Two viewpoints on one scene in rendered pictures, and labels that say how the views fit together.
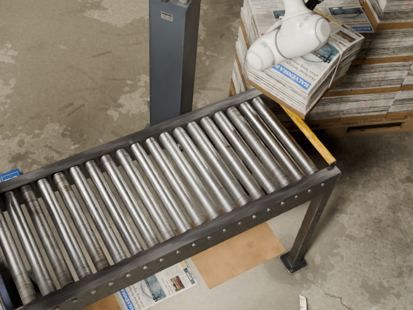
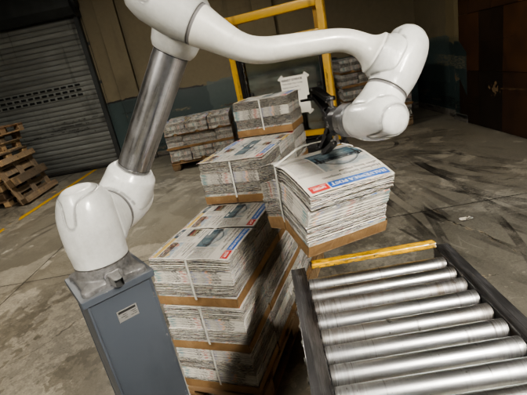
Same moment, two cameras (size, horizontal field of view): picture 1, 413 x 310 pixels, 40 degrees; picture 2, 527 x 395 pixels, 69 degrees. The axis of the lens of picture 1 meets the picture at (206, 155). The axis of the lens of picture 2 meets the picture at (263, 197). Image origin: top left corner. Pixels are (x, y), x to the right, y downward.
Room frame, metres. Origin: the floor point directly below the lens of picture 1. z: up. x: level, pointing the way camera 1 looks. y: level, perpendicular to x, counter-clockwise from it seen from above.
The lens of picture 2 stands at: (1.12, 0.75, 1.50)
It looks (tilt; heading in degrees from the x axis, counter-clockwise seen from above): 19 degrees down; 308
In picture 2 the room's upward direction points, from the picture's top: 11 degrees counter-clockwise
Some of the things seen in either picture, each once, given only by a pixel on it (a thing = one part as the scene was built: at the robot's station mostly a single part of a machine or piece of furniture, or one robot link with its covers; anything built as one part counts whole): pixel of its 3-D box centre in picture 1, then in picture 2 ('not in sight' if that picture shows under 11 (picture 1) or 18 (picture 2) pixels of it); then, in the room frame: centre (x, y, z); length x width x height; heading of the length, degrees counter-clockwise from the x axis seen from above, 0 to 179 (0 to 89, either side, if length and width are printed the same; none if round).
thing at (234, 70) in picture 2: not in sight; (251, 134); (3.04, -1.73, 0.97); 0.09 x 0.09 x 1.75; 15
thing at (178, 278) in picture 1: (152, 275); not in sight; (1.20, 0.19, 0.00); 0.37 x 0.28 x 0.01; 125
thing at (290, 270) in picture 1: (293, 260); not in sight; (1.37, -0.51, 0.01); 0.14 x 0.13 x 0.01; 35
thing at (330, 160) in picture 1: (303, 126); (372, 254); (1.58, -0.39, 0.81); 0.43 x 0.03 x 0.02; 35
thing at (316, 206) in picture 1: (307, 227); not in sight; (1.38, -0.51, 0.34); 0.06 x 0.06 x 0.68; 35
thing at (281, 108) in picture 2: not in sight; (282, 188); (2.60, -1.40, 0.65); 0.39 x 0.30 x 1.29; 15
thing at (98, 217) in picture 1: (96, 214); not in sight; (1.06, 0.38, 0.77); 0.47 x 0.05 x 0.05; 35
